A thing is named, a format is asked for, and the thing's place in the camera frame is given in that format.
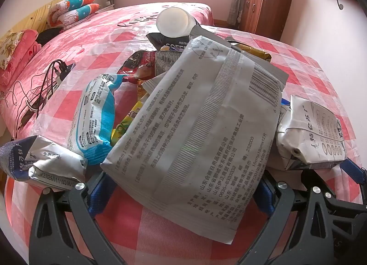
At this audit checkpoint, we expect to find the red tea packet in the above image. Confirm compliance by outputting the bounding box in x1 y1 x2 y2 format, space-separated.
116 49 161 85

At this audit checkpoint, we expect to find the white power strip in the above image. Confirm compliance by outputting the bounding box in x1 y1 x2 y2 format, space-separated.
47 71 69 93

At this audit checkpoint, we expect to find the pink checked tablecloth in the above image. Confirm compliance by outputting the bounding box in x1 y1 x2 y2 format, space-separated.
6 25 364 265

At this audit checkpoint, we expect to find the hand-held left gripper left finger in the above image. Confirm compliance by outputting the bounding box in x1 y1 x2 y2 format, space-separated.
29 172 117 265

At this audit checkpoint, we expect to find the pink bed blanket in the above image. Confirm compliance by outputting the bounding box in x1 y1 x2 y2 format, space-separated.
0 2 215 139

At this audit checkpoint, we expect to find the black clothing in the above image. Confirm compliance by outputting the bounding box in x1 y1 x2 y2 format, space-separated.
36 27 68 46

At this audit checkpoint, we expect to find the black power adapter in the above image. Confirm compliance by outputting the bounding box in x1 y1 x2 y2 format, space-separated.
54 60 76 78

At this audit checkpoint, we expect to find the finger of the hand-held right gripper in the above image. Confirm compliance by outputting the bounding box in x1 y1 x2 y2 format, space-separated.
327 158 367 215

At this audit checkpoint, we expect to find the large grey white wipes packet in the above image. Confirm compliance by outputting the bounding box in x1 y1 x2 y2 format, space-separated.
100 25 290 245

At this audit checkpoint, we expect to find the yellow and blue snack packet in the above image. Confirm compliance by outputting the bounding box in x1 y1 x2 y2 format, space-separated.
235 43 272 63

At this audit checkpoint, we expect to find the white and blue plastic bag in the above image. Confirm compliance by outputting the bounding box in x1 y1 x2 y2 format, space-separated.
67 73 124 165

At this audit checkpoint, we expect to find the crushed white milk carton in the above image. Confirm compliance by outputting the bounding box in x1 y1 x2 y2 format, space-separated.
0 135 88 191
276 95 347 171

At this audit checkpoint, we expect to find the wooden cabinet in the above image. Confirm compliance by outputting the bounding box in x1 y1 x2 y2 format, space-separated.
240 0 294 41

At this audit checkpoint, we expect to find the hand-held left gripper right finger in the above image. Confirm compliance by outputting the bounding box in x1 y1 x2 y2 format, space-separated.
238 172 342 265

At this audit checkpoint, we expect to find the black yellow coffee packet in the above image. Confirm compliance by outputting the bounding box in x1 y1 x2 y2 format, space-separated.
146 32 191 51

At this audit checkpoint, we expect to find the yellow headboard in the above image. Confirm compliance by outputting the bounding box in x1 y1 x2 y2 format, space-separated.
0 0 76 44

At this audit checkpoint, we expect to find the floral pillow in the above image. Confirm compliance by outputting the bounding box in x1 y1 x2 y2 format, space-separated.
0 31 25 70

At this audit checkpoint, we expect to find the folded pink blanket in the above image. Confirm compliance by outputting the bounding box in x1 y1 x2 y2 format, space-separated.
0 30 43 86

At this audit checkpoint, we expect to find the black cable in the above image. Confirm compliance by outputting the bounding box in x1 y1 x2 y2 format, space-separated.
33 60 62 118

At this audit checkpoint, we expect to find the white plastic cup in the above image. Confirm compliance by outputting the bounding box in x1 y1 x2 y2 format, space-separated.
156 7 197 39

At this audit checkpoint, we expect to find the white cable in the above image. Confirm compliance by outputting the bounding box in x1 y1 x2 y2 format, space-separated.
0 80 43 129

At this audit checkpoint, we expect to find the yellow and red snack packet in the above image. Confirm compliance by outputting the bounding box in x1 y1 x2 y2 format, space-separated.
110 93 150 146

